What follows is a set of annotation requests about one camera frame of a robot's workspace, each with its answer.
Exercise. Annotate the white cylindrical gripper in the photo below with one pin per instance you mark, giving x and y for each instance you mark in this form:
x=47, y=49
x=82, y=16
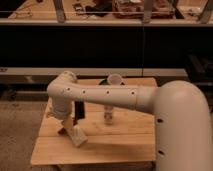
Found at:
x=68, y=122

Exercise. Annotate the white rectangular sponge block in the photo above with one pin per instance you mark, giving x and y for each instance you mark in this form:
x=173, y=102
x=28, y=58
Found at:
x=77, y=136

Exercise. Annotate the red chili pepper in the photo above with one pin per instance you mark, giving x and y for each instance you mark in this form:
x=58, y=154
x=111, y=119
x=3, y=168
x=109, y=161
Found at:
x=66, y=129

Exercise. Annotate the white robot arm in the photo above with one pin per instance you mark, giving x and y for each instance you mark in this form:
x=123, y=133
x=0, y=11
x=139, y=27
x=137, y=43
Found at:
x=183, y=129

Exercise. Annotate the green ceramic bowl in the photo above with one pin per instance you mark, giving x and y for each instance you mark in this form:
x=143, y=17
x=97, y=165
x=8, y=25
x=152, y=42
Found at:
x=106, y=82

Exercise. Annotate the black smartphone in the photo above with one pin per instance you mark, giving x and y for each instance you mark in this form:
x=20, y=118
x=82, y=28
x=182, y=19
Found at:
x=79, y=110

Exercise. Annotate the small clear bottle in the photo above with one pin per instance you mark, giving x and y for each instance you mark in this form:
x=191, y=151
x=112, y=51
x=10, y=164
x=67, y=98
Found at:
x=108, y=114

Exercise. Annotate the white plastic cup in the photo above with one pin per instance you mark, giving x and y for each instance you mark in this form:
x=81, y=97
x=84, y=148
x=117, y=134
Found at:
x=114, y=79

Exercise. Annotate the wooden table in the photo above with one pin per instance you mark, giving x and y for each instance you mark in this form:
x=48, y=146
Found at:
x=129, y=139

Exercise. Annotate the background workbench shelf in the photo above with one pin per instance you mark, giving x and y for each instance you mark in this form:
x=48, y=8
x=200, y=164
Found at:
x=107, y=12

